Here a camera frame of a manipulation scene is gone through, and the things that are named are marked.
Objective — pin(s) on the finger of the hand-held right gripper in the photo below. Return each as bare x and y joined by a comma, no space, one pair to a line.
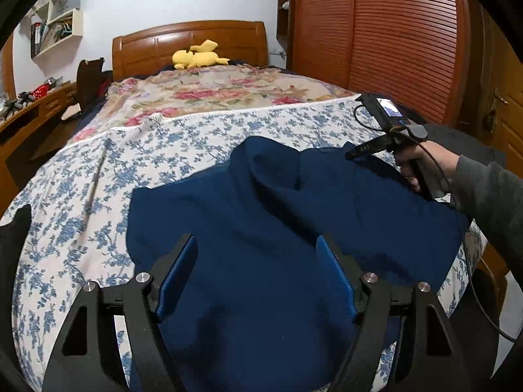
365,150

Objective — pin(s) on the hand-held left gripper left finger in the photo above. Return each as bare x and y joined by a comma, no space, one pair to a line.
179,277

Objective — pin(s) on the wooden bed headboard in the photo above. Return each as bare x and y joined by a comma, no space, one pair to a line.
163,45

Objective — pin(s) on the wooden desk with cabinets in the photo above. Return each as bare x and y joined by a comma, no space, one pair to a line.
24,130

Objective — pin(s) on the wooden louvered wardrobe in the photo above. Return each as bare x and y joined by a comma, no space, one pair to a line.
388,28

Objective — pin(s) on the blue floral bed sheet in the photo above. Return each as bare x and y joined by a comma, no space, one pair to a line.
81,179

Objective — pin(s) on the red desk item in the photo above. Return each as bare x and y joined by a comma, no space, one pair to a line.
41,90

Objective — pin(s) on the dark grey cloth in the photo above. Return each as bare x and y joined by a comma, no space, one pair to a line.
461,139

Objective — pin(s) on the white paper sheet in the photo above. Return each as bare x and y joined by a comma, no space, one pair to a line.
71,112

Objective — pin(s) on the yellow plush toy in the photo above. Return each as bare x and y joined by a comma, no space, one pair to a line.
192,59

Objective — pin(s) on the rose patterned blanket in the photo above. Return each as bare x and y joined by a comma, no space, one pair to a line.
212,94

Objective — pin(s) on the black cloth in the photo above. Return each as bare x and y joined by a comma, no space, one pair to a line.
14,261

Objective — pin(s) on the white wall shelf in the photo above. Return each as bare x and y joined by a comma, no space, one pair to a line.
75,24

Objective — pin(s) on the wooden door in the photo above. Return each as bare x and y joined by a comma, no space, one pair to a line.
510,90

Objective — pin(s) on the person's right hand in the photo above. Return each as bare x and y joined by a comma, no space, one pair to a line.
433,157

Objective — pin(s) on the navy blue jacket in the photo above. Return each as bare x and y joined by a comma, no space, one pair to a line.
265,232

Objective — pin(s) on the person's right forearm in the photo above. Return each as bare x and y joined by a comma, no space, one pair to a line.
490,200

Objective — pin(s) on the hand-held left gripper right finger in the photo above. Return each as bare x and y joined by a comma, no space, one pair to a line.
333,269

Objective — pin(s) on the dark brown chair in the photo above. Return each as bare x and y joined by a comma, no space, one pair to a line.
88,81

